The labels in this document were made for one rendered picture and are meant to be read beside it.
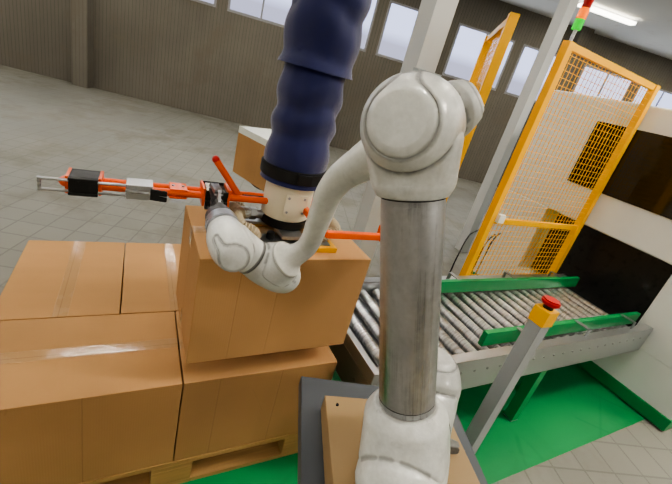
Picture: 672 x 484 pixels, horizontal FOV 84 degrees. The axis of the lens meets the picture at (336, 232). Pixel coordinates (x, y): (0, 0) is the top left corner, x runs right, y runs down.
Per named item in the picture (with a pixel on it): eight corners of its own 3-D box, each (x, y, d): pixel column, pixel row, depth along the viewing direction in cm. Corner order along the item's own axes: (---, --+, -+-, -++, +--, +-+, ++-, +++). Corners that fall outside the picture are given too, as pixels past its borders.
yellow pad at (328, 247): (325, 240, 142) (328, 228, 140) (336, 253, 134) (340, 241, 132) (236, 236, 126) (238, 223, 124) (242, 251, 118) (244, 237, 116)
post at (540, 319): (453, 465, 187) (545, 302, 149) (462, 478, 182) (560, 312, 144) (443, 469, 184) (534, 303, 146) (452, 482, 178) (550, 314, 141)
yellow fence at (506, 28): (389, 286, 340) (481, 36, 261) (400, 289, 339) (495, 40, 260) (379, 343, 260) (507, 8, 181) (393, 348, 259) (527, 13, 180)
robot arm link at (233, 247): (194, 235, 96) (233, 259, 104) (202, 266, 84) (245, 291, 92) (222, 204, 96) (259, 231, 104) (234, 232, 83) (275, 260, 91)
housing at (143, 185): (151, 193, 116) (152, 179, 114) (152, 201, 110) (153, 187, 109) (126, 190, 112) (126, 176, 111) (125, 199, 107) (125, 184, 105)
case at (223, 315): (307, 288, 183) (327, 214, 168) (343, 344, 152) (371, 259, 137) (175, 293, 154) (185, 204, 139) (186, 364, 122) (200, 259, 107)
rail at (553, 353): (631, 344, 268) (646, 323, 260) (639, 350, 263) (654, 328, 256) (360, 401, 156) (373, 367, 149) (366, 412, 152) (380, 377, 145)
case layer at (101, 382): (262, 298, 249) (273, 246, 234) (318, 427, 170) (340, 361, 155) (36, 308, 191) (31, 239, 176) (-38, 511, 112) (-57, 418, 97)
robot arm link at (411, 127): (450, 467, 78) (438, 580, 59) (376, 446, 84) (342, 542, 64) (477, 76, 59) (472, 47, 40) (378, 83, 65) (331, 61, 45)
